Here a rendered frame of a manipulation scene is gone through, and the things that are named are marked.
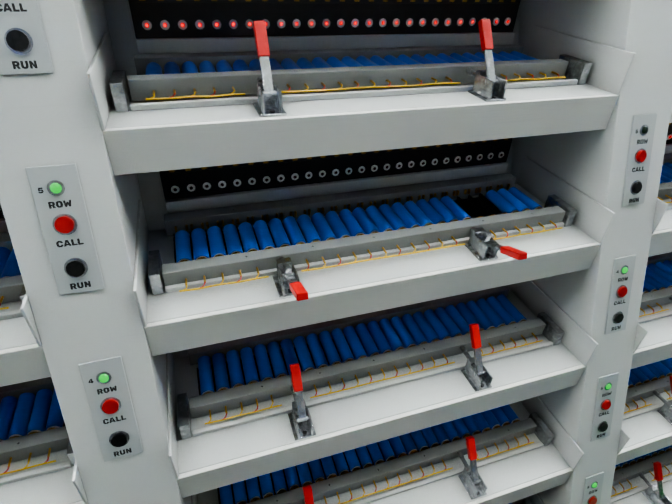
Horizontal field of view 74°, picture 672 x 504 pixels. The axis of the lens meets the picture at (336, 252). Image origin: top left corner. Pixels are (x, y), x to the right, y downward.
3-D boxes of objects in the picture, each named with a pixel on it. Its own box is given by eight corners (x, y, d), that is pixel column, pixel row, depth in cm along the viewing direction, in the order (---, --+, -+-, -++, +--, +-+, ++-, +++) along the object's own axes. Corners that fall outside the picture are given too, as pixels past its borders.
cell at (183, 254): (190, 240, 60) (193, 269, 55) (175, 242, 59) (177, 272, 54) (188, 229, 59) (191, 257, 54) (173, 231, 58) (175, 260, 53)
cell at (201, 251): (206, 238, 60) (210, 267, 55) (192, 240, 60) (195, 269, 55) (204, 226, 59) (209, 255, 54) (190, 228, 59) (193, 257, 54)
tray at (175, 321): (589, 269, 66) (615, 213, 60) (152, 356, 49) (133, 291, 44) (507, 203, 81) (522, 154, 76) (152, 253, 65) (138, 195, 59)
